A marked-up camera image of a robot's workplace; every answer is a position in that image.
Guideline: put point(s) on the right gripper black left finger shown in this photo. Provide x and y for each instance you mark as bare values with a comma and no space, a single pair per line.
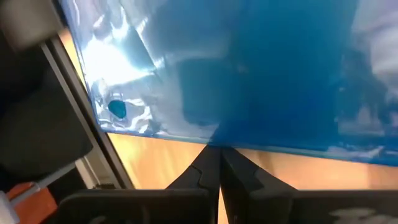
202,177

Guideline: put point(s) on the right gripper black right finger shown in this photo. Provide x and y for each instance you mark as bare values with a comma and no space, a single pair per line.
248,189

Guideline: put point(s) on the blue plastic bag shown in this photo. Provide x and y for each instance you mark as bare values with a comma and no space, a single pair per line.
248,77

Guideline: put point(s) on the orange white clamp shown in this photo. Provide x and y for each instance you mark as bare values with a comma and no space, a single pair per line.
34,205

